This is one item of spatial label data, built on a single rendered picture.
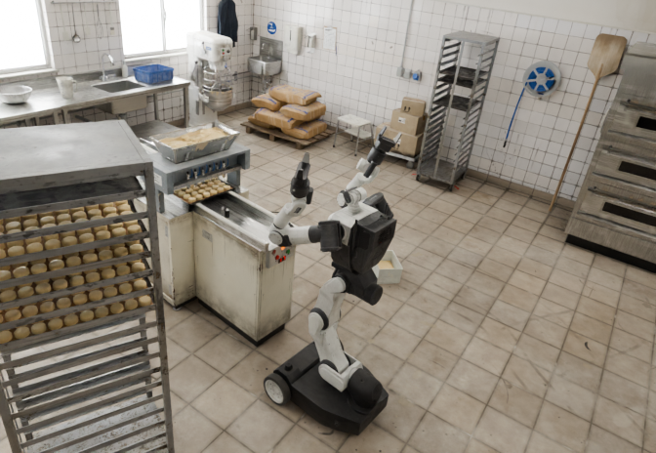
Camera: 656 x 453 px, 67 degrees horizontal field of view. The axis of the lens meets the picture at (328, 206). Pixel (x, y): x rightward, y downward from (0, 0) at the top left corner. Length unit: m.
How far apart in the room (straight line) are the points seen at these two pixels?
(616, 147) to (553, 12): 1.81
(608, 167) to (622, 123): 0.44
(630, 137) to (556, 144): 1.40
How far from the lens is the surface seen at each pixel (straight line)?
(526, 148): 6.68
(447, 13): 6.76
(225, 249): 3.40
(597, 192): 5.60
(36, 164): 1.93
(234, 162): 3.79
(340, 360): 3.14
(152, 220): 1.98
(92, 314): 2.26
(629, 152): 5.46
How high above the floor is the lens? 2.56
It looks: 28 degrees down
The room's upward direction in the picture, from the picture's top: 6 degrees clockwise
